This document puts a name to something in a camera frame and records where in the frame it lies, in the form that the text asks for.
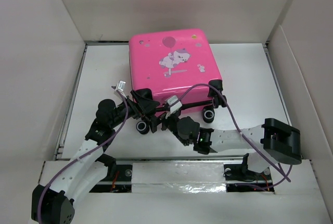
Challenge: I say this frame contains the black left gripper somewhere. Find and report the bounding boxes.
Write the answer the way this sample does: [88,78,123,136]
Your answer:
[109,91,159,129]

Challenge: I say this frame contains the pink kids suitcase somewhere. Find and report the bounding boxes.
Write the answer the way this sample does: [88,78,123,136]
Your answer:
[127,28,228,136]

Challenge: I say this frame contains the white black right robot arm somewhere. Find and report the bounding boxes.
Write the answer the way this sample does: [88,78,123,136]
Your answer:
[149,114,302,179]

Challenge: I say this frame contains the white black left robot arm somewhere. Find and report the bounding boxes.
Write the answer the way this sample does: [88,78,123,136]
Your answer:
[31,90,160,223]

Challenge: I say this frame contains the white side board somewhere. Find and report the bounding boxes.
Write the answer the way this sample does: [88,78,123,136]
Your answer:
[268,26,332,160]

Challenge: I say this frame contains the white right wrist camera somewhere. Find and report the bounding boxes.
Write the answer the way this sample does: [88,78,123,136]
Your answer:
[165,95,182,118]

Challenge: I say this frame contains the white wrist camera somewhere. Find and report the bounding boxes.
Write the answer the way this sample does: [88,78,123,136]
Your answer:
[111,80,126,97]
[165,95,182,118]

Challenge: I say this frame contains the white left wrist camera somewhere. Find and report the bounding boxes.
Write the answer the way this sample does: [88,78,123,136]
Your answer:
[111,80,126,97]

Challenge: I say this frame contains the metal base rail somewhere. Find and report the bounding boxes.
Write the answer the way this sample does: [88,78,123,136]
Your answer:
[91,160,274,193]

